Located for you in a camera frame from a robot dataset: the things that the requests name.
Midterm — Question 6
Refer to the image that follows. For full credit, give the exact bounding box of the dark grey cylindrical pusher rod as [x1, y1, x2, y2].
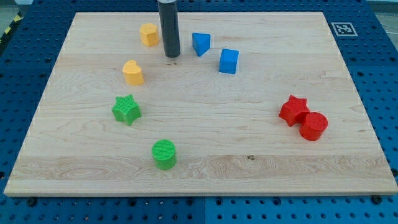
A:
[157, 0, 180, 58]

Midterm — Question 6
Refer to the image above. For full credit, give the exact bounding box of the blue triangle block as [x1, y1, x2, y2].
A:
[192, 32, 211, 57]

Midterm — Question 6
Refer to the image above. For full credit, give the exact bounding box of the blue cube block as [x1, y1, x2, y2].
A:
[219, 49, 239, 75]

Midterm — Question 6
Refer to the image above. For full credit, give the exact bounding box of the yellow pentagon block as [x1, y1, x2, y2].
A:
[139, 23, 159, 47]

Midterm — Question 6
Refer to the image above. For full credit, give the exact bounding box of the yellow heart block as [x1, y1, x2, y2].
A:
[123, 60, 144, 85]

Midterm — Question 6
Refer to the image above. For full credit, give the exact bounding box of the green star block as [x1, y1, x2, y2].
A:
[111, 95, 141, 126]

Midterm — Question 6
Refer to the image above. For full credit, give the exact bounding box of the light wooden board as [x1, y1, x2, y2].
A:
[4, 12, 397, 197]

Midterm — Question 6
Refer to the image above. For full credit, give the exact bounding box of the green cylinder block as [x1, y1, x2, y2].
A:
[152, 139, 177, 170]

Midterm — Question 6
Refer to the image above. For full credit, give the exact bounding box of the red star block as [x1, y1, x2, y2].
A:
[279, 95, 310, 126]

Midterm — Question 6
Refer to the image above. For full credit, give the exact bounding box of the white fiducial marker tag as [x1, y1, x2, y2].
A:
[331, 22, 358, 37]

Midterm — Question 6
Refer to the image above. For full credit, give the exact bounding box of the red cylinder block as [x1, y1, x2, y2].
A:
[299, 112, 328, 141]

